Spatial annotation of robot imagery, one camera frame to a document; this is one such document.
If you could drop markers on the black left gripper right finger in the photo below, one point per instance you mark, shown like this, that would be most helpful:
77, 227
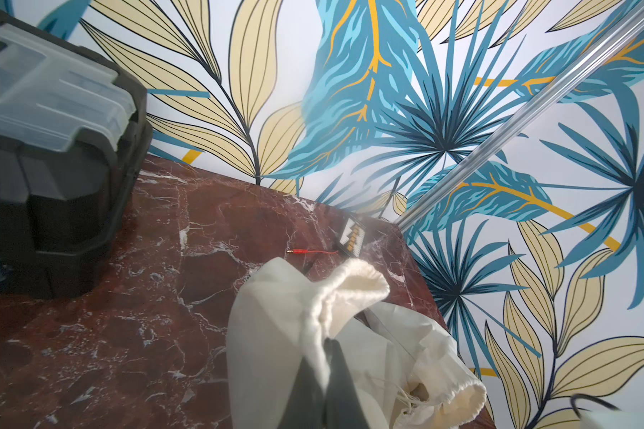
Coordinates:
342, 405

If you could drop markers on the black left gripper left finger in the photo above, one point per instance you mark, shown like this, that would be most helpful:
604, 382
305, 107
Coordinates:
305, 408

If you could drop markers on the cream cloth drawstring bag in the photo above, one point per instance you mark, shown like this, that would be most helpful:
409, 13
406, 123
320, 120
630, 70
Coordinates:
280, 320

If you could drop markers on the black screwdriver bit case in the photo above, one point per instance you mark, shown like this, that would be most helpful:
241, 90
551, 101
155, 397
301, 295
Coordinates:
350, 240

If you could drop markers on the black plastic toolbox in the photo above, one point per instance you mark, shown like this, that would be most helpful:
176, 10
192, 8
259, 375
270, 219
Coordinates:
73, 136

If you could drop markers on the aluminium corner post right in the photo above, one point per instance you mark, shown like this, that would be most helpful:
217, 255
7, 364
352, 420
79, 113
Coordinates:
616, 38

